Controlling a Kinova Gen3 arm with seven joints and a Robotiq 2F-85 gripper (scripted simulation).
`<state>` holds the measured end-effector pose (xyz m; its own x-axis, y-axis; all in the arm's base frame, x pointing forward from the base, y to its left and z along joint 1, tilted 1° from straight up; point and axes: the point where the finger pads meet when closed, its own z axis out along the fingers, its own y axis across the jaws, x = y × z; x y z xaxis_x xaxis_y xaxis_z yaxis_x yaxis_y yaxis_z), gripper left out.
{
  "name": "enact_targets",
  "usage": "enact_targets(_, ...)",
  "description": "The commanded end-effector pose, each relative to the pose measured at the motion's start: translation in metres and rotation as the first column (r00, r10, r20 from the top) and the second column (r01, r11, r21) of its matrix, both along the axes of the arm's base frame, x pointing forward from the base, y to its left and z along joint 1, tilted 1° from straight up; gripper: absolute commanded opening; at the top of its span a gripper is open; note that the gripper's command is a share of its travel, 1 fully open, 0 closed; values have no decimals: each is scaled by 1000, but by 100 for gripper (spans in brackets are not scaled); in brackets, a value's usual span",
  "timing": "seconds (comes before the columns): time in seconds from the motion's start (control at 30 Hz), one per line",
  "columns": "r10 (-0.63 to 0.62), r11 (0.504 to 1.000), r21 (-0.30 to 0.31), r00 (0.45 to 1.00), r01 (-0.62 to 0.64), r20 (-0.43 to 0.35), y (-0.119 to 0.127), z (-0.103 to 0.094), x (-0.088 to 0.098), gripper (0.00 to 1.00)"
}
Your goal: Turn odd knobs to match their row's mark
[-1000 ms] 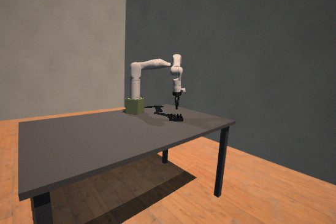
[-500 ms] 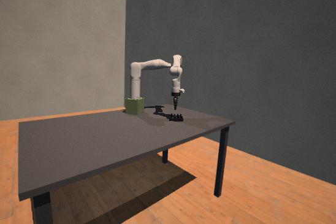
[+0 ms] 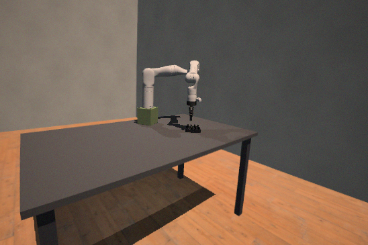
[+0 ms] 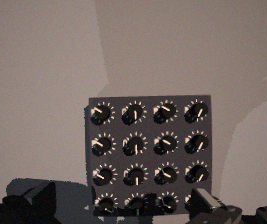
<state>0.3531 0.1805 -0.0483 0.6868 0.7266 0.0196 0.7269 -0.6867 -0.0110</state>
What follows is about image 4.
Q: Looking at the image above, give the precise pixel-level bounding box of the dark grey knob box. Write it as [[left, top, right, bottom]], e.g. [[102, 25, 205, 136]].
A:
[[89, 95, 212, 217]]

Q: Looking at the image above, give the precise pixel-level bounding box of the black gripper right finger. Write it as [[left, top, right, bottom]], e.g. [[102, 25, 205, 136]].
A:
[[185, 188, 267, 224]]

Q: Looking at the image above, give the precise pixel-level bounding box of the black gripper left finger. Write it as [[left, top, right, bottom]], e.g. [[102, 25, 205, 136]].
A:
[[0, 181, 62, 224]]

